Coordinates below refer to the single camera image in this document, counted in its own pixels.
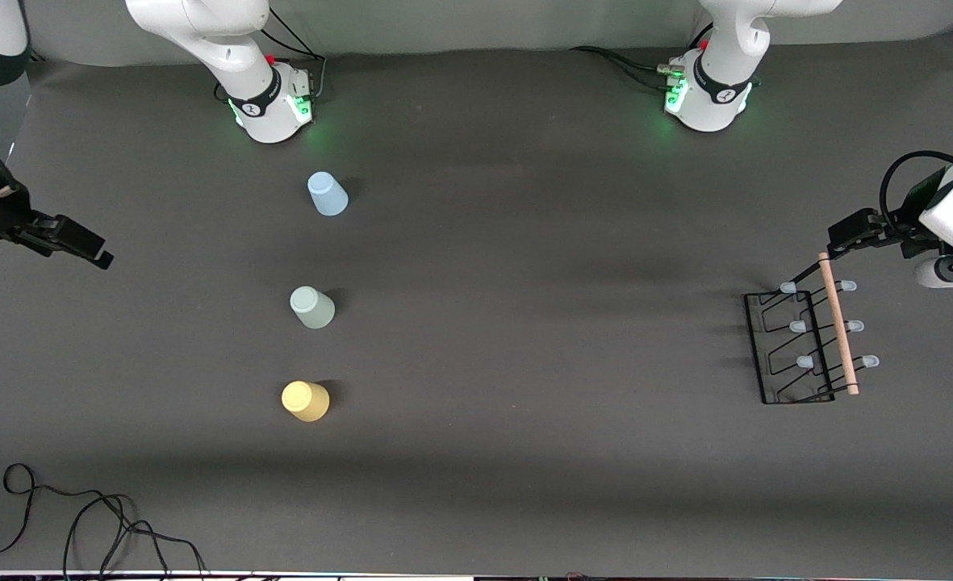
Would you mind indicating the yellow plastic cup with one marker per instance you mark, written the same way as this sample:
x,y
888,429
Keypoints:
x,y
305,401

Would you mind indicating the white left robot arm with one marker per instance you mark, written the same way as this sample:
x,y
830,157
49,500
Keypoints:
x,y
726,48

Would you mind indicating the dark grey table mat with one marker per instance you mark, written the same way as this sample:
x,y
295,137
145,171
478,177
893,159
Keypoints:
x,y
565,242

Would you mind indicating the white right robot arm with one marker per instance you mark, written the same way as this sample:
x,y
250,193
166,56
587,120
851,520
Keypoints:
x,y
234,48

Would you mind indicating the light blue plastic cup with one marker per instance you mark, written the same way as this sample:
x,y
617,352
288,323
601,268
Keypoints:
x,y
327,195

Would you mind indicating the light green plastic cup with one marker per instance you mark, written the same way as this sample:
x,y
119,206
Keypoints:
x,y
312,308

